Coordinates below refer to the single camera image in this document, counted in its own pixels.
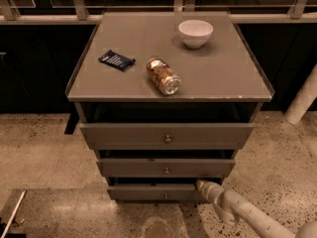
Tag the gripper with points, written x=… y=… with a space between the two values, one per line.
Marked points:
x=210 y=189

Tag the metal bar on floor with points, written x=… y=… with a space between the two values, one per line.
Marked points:
x=11 y=219

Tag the grey drawer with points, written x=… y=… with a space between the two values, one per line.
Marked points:
x=166 y=136
x=163 y=192
x=165 y=168

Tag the grey drawer cabinet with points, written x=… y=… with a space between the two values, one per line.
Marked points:
x=165 y=99

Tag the white ceramic bowl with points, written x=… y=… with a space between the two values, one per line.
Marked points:
x=195 y=33

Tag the dark blue snack packet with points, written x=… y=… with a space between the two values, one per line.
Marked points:
x=117 y=61

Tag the grey top drawer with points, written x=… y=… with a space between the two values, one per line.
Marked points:
x=166 y=136

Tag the metal window railing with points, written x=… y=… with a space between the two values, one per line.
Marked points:
x=84 y=11

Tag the grey bottom drawer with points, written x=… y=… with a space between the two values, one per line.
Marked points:
x=163 y=192

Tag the white post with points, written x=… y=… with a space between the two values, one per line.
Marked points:
x=303 y=99

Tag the orange soda can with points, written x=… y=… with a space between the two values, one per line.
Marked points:
x=164 y=78

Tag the grey middle drawer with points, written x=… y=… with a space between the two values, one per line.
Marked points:
x=165 y=168

